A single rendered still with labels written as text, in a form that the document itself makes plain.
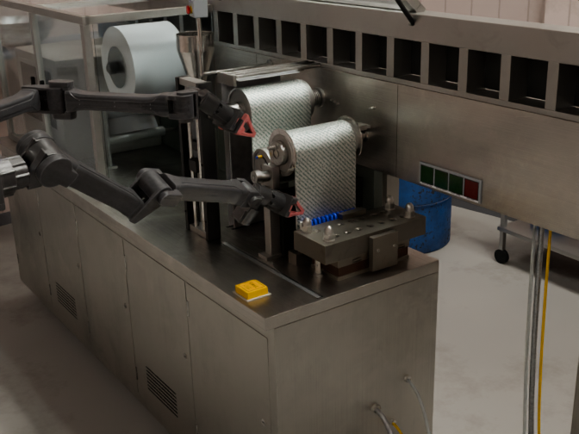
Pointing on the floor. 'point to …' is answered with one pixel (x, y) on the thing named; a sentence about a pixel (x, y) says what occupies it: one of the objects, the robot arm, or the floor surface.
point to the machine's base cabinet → (225, 336)
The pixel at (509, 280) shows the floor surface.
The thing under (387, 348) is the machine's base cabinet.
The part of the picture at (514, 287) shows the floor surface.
